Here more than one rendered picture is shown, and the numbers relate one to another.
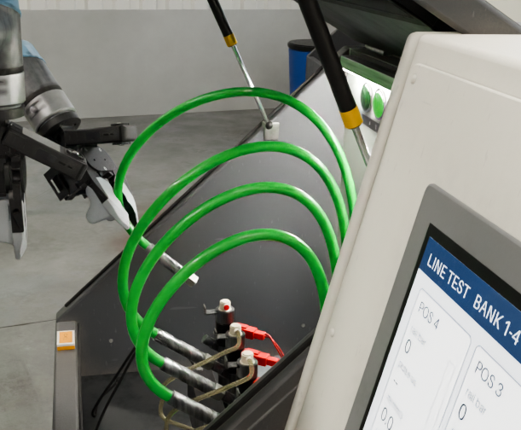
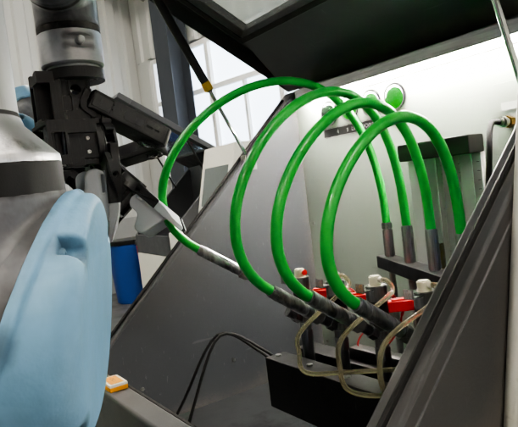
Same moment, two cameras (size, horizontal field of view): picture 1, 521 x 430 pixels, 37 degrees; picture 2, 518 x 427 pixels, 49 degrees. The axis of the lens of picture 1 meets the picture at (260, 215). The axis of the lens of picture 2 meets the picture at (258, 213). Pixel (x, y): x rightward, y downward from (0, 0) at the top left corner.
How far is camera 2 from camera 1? 0.61 m
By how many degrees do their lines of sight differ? 25
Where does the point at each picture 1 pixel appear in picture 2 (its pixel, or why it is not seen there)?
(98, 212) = (148, 219)
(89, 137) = (124, 152)
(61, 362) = (124, 398)
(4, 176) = (98, 137)
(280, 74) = not seen: hidden behind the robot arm
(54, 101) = not seen: hidden behind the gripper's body
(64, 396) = (155, 416)
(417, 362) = not seen: outside the picture
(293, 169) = (271, 194)
